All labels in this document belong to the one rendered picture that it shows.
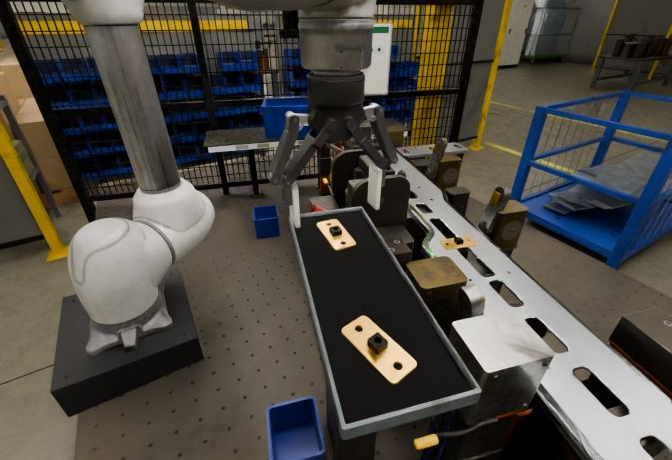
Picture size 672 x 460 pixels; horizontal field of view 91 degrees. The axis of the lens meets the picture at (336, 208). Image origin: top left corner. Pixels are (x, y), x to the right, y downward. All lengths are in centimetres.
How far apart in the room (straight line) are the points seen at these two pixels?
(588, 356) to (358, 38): 60
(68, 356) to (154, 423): 25
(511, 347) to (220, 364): 71
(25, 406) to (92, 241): 138
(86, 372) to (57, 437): 101
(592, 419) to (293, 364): 62
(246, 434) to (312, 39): 77
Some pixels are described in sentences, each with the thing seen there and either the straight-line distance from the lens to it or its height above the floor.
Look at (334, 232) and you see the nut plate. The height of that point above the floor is 117.
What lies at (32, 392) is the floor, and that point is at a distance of 220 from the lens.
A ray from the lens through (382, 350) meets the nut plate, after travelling 39.
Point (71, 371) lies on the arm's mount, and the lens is 100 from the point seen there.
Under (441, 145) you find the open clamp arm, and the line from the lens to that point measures 119.
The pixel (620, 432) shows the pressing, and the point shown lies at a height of 100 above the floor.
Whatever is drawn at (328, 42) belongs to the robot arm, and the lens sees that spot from 41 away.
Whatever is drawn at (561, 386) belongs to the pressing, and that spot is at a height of 100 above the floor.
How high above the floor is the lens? 147
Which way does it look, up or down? 30 degrees down
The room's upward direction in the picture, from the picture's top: straight up
